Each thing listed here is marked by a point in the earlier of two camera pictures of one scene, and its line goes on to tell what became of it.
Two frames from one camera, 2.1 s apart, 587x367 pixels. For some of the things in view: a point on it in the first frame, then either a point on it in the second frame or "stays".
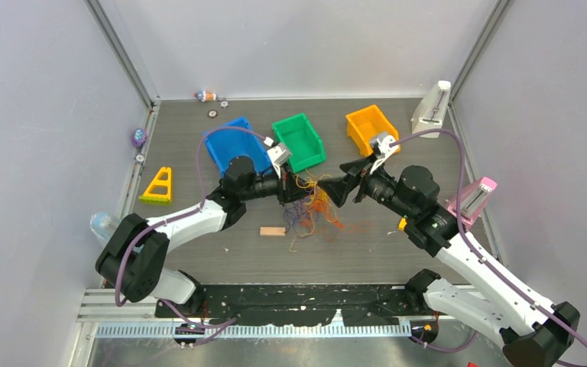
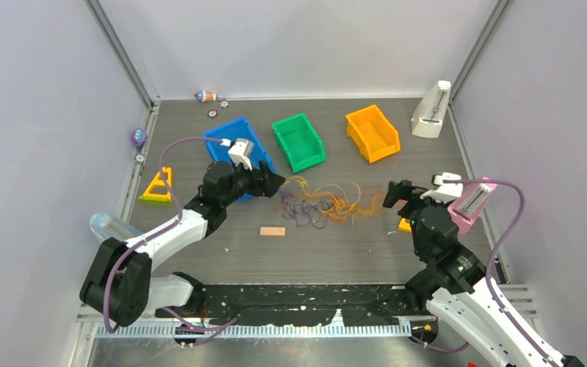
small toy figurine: (203, 95) stays
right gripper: (338, 189) -> (404, 190)
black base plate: (299, 305) stays
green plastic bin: (301, 139) stays
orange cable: (322, 217) -> (344, 209)
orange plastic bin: (365, 122) stays
